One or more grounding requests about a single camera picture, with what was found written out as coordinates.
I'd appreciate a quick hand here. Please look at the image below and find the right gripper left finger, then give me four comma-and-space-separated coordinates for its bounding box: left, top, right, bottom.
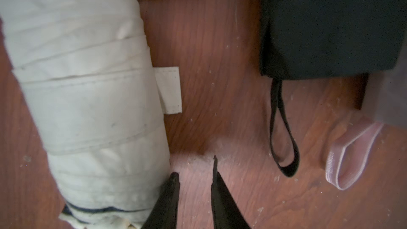
142, 172, 180, 229

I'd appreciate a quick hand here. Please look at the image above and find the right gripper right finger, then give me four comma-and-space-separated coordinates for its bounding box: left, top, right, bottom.
211, 156, 250, 229

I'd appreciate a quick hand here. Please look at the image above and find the cream sleeved umbrella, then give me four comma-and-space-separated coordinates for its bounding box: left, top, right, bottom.
1, 0, 182, 229

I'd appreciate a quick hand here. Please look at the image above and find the pink sleeved umbrella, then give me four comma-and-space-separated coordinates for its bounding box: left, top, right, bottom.
325, 44, 407, 190

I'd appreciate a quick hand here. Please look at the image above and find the black sleeved umbrella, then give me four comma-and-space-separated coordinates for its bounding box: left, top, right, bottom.
258, 0, 407, 178

